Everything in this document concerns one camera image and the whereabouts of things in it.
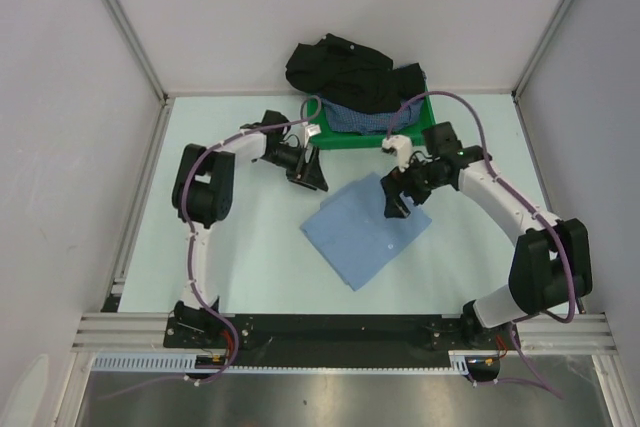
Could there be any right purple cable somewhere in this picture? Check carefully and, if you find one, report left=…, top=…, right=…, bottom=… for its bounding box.
left=387, top=90, right=576, bottom=398

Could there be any white slotted cable duct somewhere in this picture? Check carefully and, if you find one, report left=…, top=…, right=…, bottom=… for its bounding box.
left=93, top=353, right=196, bottom=372

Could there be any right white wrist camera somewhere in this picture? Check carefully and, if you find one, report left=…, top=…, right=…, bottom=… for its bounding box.
left=381, top=135, right=413, bottom=172

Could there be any green plastic bin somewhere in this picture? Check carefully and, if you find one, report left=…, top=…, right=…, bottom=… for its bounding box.
left=299, top=88, right=434, bottom=150

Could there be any purple cable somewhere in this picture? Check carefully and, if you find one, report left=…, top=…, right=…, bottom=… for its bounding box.
left=94, top=94, right=324, bottom=401
left=387, top=90, right=576, bottom=398

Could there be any dark blue checked shirt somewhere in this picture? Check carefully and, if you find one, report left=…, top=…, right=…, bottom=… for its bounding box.
left=319, top=64, right=426, bottom=137

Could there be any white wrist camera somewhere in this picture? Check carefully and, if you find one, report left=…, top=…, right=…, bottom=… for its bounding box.
left=303, top=123, right=321, bottom=145
left=381, top=135, right=413, bottom=172

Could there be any right aluminium corner post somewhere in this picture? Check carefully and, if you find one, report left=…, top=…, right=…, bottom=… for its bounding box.
left=511, top=0, right=576, bottom=103

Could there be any aluminium frame rail front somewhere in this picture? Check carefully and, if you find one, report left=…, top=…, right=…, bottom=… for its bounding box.
left=72, top=313, right=618, bottom=355

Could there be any light blue long sleeve shirt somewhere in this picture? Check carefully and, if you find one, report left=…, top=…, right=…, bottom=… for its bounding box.
left=300, top=173, right=432, bottom=291

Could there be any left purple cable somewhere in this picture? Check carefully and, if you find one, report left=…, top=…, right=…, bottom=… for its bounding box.
left=94, top=94, right=324, bottom=401

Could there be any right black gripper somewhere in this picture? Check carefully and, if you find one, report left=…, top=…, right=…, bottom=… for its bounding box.
left=380, top=151, right=447, bottom=219

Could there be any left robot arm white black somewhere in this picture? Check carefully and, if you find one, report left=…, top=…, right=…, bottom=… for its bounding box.
left=172, top=110, right=328, bottom=347

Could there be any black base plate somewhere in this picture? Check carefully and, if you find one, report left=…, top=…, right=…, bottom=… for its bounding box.
left=163, top=311, right=512, bottom=369

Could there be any left aluminium corner post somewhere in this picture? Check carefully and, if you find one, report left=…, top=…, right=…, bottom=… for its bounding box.
left=101, top=0, right=168, bottom=105

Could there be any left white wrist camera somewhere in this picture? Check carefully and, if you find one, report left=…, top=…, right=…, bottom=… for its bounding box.
left=303, top=123, right=321, bottom=145

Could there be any black long sleeve shirt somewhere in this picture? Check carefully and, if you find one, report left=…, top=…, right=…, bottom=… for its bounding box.
left=285, top=34, right=426, bottom=114

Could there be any aluminium corner post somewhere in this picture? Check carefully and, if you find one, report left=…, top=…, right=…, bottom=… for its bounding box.
left=101, top=0, right=168, bottom=105
left=511, top=0, right=576, bottom=103

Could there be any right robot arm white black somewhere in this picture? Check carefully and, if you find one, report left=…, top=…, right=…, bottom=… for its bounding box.
left=380, top=122, right=593, bottom=348

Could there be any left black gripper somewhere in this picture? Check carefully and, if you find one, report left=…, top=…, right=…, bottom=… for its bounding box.
left=263, top=144, right=328, bottom=192

